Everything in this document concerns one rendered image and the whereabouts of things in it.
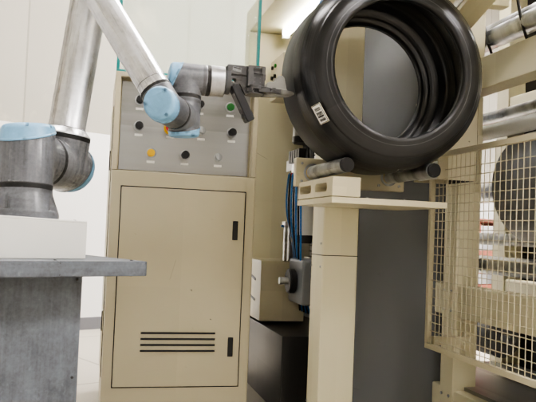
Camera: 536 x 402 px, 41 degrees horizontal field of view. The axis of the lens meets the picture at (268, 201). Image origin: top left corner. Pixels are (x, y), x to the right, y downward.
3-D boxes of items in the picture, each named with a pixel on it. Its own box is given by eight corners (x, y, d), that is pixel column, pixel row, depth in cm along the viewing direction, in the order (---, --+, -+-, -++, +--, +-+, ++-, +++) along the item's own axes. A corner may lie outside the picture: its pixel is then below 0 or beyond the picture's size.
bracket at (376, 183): (293, 186, 245) (293, 158, 245) (400, 192, 254) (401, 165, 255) (295, 186, 242) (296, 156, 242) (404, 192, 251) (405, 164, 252)
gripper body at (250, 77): (268, 66, 210) (228, 62, 208) (266, 96, 210) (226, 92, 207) (262, 72, 218) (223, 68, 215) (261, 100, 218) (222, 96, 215)
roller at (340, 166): (320, 170, 245) (315, 181, 244) (309, 163, 244) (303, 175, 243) (356, 161, 211) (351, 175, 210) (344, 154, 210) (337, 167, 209)
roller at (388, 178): (382, 170, 250) (394, 171, 251) (382, 183, 250) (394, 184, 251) (427, 162, 216) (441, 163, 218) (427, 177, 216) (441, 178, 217)
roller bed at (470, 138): (413, 182, 269) (415, 103, 270) (449, 184, 273) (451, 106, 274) (438, 179, 250) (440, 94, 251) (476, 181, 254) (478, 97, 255)
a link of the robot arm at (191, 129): (159, 133, 201) (161, 90, 203) (174, 141, 212) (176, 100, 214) (190, 133, 199) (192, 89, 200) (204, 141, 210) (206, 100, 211)
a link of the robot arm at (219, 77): (210, 92, 205) (206, 98, 215) (227, 94, 207) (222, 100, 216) (212, 62, 206) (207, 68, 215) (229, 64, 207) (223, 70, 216)
